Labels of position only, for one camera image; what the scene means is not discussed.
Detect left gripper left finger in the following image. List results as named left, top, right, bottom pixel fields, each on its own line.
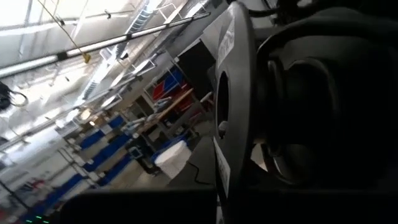
left=169, top=136, right=218, bottom=190

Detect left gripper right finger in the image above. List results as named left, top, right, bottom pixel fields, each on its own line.
left=245, top=174, right=296, bottom=192

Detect black cable spool white labels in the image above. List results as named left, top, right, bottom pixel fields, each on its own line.
left=213, top=0, right=398, bottom=200

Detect white bin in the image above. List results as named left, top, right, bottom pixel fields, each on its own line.
left=154, top=139, right=193, bottom=180

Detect cluttered wooden table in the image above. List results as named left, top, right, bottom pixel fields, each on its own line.
left=136, top=88, right=195, bottom=134

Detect red storage bin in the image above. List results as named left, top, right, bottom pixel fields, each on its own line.
left=151, top=67, right=187, bottom=102

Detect blue storage bins shelf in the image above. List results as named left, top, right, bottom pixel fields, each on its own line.
left=18, top=114, right=134, bottom=220

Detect yellow cable with plug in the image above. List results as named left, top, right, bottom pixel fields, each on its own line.
left=36, top=0, right=91, bottom=64

